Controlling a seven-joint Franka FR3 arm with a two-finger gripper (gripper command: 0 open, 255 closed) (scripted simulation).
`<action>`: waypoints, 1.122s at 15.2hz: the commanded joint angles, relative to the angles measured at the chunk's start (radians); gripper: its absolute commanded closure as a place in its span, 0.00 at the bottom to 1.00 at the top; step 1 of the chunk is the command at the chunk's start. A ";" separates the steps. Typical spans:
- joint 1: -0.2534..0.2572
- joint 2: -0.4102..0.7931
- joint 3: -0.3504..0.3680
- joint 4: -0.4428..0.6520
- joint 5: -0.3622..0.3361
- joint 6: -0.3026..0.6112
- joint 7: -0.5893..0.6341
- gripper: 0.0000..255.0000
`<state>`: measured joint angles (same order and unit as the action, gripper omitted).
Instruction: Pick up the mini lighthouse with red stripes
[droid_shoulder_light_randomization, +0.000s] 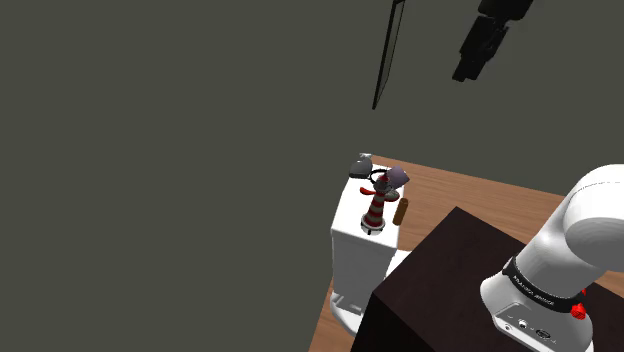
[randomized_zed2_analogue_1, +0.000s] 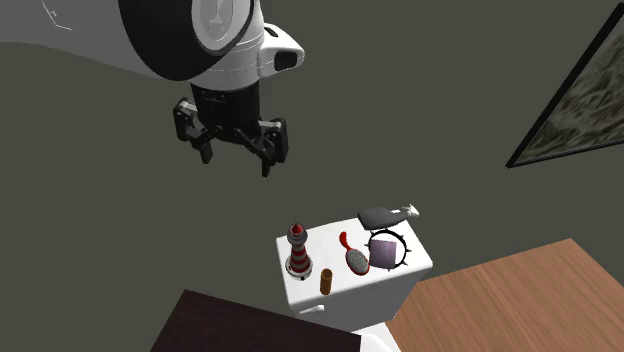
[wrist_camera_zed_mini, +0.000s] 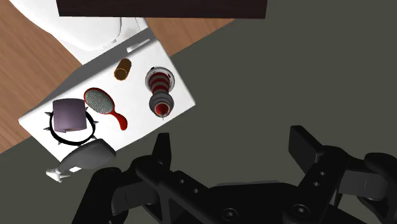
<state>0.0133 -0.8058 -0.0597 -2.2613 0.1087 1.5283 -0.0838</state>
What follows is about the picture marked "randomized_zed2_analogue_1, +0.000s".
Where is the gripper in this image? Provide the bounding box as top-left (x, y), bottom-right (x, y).
top-left (172, 81), bottom-right (290, 179)

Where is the red and white lighthouse figure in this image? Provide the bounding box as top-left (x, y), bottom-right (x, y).
top-left (284, 222), bottom-right (315, 282)

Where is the brown cylinder cup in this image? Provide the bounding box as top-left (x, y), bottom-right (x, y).
top-left (319, 267), bottom-right (335, 297)

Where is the red hairbrush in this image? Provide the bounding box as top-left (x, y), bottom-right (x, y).
top-left (338, 230), bottom-right (372, 278)

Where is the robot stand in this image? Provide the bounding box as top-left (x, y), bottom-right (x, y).
top-left (149, 289), bottom-right (363, 352)

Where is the purple square block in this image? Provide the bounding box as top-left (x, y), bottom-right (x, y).
top-left (368, 238), bottom-right (399, 272)

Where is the white toilet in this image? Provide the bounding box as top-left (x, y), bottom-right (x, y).
top-left (275, 216), bottom-right (435, 352)

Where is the black spiked ring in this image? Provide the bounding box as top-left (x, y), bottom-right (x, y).
top-left (364, 227), bottom-right (414, 271)

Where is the black-framed wall picture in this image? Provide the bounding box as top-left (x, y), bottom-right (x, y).
top-left (504, 1), bottom-right (624, 170)

